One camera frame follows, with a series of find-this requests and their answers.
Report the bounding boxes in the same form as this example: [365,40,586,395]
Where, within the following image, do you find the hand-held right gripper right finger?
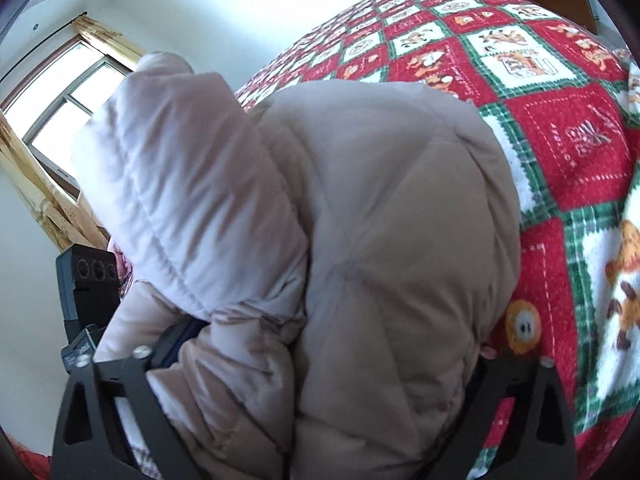
[440,354,579,480]

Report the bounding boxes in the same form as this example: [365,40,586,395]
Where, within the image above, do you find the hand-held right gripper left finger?
[51,320,202,480]

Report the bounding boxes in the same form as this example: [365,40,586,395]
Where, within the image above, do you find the beige puffer jacket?
[70,51,523,480]

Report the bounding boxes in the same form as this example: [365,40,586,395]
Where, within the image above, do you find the pink cloth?
[111,241,135,292]

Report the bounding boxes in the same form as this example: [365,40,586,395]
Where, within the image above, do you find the yellow curtain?
[0,109,112,255]
[72,14,147,74]

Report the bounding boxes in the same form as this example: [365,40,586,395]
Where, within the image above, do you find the window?
[0,35,137,202]

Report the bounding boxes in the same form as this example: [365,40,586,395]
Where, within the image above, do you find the red checkered printed blanket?
[234,0,640,480]

